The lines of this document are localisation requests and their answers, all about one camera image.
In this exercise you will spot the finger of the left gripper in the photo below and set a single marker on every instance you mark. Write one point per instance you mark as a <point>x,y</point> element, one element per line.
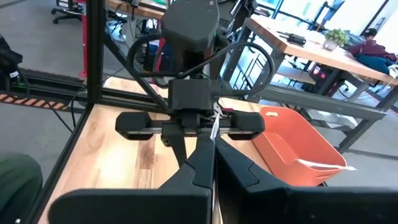
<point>175,146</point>

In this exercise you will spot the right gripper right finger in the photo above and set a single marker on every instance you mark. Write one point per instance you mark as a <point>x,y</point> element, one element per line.
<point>239,171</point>

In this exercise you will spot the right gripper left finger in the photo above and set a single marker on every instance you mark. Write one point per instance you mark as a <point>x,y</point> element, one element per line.
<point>196,168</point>

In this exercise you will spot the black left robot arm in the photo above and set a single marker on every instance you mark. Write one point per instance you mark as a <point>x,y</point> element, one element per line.
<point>189,28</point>

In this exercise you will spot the orange plastic bin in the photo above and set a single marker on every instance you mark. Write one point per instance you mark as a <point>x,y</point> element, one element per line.
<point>295,146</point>

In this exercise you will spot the orange black striped tape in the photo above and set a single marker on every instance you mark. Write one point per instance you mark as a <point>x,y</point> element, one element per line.
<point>31,101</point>

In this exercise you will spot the dark green bulky object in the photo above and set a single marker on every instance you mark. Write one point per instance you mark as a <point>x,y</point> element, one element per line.
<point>18,183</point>

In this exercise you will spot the black office chair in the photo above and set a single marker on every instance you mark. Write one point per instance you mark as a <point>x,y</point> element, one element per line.
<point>66,11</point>

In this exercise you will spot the black equipment bundle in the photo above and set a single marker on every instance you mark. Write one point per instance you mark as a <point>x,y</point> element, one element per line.
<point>9,65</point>

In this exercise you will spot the black hand tool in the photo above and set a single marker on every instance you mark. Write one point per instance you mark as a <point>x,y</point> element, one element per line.
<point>296,39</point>

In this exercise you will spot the wooden side table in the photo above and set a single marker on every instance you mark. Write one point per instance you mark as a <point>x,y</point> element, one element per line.
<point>326,56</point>

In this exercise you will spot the green potted plant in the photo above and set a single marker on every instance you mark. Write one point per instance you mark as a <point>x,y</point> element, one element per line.
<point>336,36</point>

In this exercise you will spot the black desk monitor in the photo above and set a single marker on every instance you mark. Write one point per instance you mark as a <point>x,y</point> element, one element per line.
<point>329,11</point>

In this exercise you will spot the person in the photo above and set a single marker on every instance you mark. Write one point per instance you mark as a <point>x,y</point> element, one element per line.
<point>370,32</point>

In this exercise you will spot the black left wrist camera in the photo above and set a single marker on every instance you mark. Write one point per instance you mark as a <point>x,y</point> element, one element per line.
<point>192,95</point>

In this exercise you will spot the red upright post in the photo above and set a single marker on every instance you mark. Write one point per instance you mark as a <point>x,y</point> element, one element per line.
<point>84,46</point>

